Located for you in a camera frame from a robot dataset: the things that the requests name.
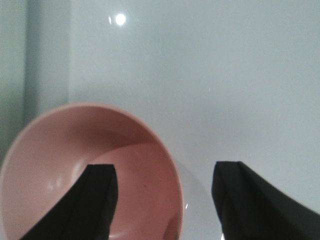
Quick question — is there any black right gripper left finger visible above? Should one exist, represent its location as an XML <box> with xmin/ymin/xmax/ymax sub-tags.
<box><xmin>22</xmin><ymin>164</ymin><xmax>118</xmax><ymax>240</ymax></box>

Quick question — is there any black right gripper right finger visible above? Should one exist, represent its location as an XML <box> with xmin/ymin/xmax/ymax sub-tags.
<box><xmin>211</xmin><ymin>161</ymin><xmax>320</xmax><ymax>240</ymax></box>

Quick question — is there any pink bowl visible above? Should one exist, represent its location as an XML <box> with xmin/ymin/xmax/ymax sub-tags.
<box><xmin>0</xmin><ymin>102</ymin><xmax>183</xmax><ymax>240</ymax></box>

